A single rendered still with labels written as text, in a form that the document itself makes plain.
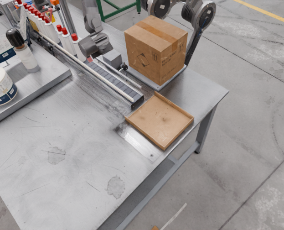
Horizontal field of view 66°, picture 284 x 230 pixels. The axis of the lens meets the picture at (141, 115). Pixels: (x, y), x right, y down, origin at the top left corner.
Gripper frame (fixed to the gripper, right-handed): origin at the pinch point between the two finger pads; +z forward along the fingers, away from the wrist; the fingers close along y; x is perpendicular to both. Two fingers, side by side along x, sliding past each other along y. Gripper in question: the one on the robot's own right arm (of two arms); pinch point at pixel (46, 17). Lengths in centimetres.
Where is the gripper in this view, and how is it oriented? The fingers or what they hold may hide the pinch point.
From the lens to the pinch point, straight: 152.7
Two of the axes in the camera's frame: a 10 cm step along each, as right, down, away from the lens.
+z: 0.7, 5.9, 8.1
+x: 7.8, -5.4, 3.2
